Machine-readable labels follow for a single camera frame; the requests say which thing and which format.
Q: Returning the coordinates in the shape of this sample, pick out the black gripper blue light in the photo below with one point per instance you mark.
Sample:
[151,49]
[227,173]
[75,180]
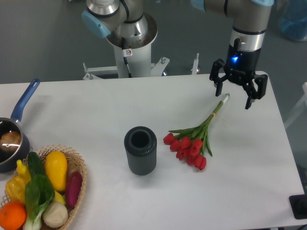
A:
[239,69]

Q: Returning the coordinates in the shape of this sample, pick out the red tulip bouquet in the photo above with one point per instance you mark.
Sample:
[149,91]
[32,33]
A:
[190,144]

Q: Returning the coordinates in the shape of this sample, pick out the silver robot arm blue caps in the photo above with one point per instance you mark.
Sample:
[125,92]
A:
[250,17]

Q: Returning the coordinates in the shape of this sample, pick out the blue translucent container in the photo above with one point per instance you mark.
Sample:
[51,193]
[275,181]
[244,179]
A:
[293,21]

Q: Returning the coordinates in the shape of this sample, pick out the dark grey ribbed vase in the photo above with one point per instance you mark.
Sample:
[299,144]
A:
[141,147]

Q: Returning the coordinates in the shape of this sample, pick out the black device at table edge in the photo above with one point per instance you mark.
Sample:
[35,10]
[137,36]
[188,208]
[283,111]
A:
[299,206]

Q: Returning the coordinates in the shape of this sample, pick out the woven wicker basket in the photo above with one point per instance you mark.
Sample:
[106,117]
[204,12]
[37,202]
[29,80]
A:
[75,163]

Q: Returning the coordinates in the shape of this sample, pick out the purple eggplant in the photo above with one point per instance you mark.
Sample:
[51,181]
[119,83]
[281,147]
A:
[73,188]

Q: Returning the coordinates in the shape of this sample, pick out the yellow squash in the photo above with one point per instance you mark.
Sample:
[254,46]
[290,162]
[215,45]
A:
[56,170]

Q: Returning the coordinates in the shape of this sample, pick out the dark green cucumber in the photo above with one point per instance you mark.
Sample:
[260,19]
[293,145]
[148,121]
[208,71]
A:
[35,165]

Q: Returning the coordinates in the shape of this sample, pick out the green bok choy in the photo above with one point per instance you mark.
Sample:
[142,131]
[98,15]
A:
[38,194]

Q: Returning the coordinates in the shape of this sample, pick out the bread roll in pan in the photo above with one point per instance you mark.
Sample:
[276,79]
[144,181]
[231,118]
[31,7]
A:
[10,141]

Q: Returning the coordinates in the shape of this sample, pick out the yellow bell pepper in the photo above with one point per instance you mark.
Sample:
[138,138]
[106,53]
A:
[15,189]

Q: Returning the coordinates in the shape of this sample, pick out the orange fruit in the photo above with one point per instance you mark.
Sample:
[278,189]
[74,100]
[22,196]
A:
[12,216]

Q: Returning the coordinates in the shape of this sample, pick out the white frame at right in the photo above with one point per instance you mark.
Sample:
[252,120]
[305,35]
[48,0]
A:
[297,109]

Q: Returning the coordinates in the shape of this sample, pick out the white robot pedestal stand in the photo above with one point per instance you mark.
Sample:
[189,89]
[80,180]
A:
[132,44]

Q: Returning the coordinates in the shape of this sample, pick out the blue handled saucepan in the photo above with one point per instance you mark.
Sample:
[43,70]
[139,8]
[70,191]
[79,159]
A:
[8,159]

